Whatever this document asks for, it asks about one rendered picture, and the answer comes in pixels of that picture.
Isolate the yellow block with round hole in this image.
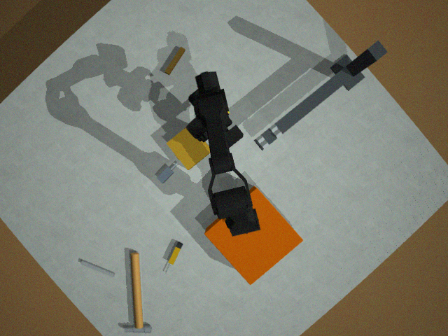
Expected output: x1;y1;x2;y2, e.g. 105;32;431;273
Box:
166;127;210;170

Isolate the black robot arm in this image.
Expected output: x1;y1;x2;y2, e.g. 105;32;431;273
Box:
186;71;261;236

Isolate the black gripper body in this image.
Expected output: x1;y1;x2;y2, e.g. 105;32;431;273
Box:
188;89;244;148

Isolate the tan flat bar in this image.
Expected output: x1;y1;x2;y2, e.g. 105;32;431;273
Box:
164;47;186;75

